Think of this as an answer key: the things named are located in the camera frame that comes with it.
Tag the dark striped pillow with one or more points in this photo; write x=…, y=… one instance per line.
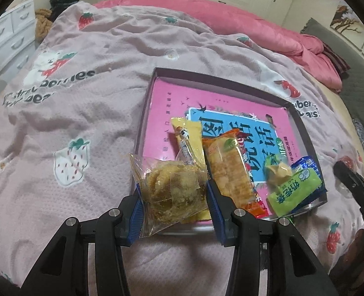
x=336, y=60

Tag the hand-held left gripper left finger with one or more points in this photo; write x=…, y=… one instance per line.
x=135, y=222

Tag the white drawer cabinet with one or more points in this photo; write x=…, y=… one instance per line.
x=12, y=30

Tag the yellow pastry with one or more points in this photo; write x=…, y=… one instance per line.
x=277, y=169

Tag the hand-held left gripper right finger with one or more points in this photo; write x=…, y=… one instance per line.
x=217, y=209

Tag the strawberry printed blanket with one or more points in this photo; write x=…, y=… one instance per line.
x=77, y=114

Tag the orange-ended fried twist packet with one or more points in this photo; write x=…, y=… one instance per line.
x=231, y=172

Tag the blue cookie packet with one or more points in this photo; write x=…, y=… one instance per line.
x=308, y=165

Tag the grey padded headboard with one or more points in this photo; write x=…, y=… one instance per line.
x=360, y=77

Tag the dark patterned cloth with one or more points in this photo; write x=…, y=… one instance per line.
x=362, y=138

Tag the shallow dark cardboard box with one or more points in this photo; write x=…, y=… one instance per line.
x=143, y=123

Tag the light green snack packet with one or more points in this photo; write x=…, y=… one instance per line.
x=293, y=194

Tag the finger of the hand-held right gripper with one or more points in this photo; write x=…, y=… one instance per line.
x=351, y=182

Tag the tree wall picture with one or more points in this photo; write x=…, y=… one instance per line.
x=343, y=17

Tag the beige bedsheet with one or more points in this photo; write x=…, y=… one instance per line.
x=336, y=114

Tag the gold snack packet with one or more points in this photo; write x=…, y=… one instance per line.
x=189, y=138

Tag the pink and blue book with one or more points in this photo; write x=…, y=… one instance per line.
x=182, y=101

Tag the clear shredded pastry packet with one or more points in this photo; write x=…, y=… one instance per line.
x=169, y=188

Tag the pink quilt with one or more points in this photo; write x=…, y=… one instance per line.
x=231, y=18

